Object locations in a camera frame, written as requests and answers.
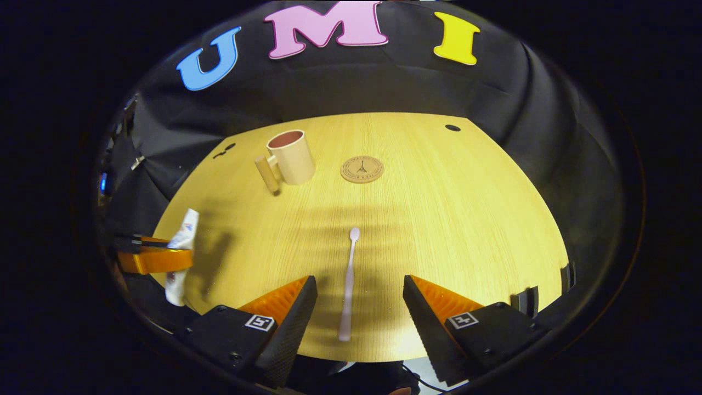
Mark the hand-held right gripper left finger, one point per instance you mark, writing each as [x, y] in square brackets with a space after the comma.
[290, 329]

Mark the wooden desktop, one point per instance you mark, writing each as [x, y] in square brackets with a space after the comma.
[439, 219]

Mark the beige cup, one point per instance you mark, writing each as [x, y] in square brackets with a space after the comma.
[296, 162]

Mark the black desk edge clip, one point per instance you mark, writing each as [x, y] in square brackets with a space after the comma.
[526, 302]
[567, 277]

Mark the white toothpaste tube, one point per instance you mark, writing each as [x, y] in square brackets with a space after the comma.
[186, 230]

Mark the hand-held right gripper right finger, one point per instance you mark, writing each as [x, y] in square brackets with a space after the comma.
[428, 329]

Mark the black backdrop cloth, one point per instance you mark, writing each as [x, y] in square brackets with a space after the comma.
[384, 82]

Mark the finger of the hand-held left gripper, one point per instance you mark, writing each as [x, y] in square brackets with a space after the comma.
[129, 241]
[153, 260]

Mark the round brown coaster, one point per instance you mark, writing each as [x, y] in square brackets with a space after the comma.
[362, 169]

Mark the small silver clip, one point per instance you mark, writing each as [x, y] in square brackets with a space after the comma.
[137, 163]

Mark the pink toothbrush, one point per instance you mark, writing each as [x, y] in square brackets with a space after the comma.
[349, 285]

